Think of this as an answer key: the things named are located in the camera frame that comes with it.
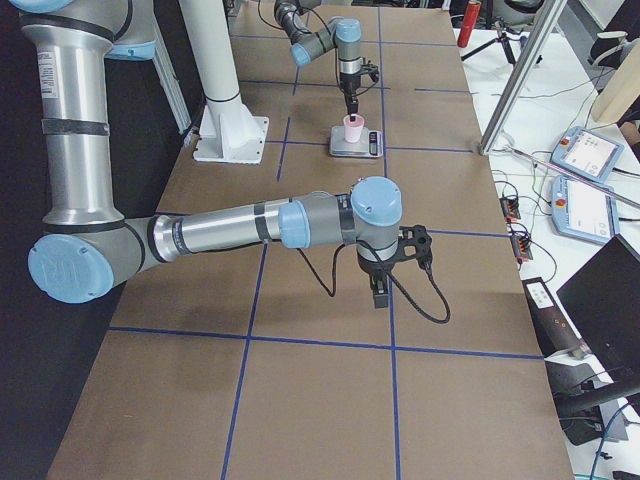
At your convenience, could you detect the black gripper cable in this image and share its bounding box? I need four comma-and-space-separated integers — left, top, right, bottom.
297, 238, 451, 324

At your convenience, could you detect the near teach pendant tablet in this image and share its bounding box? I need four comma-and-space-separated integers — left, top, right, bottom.
551, 175, 620, 245

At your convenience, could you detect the black monitor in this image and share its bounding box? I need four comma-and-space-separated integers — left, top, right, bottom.
557, 234, 640, 380

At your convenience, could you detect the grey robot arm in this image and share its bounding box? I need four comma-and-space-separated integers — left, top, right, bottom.
17, 1, 432, 308
273, 1, 379, 120

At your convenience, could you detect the dark box with white label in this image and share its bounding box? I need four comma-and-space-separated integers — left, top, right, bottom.
522, 277, 590, 360

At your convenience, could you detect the long metal grabber stick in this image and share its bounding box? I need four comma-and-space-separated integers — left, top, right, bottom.
501, 146, 640, 210

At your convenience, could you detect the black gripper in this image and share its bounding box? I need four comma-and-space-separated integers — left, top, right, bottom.
338, 60, 379, 116
357, 225, 432, 308

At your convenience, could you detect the teach pendant tablet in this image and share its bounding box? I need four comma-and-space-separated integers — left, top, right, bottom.
551, 127, 624, 183
551, 175, 620, 245

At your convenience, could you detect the black tripod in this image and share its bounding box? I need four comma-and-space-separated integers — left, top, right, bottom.
461, 19, 527, 67

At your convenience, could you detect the aluminium frame post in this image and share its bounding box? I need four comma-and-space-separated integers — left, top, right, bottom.
478, 0, 567, 155

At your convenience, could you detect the white digital kitchen scale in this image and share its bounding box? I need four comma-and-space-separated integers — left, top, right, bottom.
329, 126, 384, 158

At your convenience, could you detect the far teach pendant tablet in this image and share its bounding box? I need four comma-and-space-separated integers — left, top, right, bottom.
551, 127, 624, 183

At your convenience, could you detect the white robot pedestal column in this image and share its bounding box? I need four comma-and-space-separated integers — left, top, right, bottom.
179, 0, 269, 164

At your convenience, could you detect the red cylinder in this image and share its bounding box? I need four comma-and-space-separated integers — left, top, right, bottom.
457, 0, 481, 48

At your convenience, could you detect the pink plastic cup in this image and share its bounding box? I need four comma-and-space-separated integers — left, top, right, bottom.
343, 114, 365, 144

